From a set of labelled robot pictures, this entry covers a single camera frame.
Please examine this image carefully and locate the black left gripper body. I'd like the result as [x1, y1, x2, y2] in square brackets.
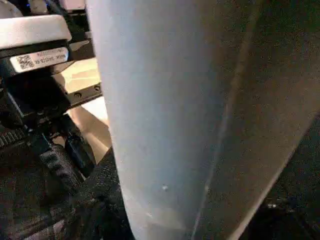
[0, 42, 105, 151]

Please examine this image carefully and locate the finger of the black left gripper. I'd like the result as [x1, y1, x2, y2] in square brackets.
[35, 132, 96, 198]

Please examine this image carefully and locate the white plastic table top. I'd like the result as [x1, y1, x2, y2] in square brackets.
[50, 56, 115, 163]

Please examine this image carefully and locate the white plastic table leg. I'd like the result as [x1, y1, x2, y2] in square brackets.
[85, 0, 320, 240]

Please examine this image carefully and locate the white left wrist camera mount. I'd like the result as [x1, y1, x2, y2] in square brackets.
[0, 14, 74, 51]

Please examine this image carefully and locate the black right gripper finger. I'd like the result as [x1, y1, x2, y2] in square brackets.
[70, 147, 133, 240]

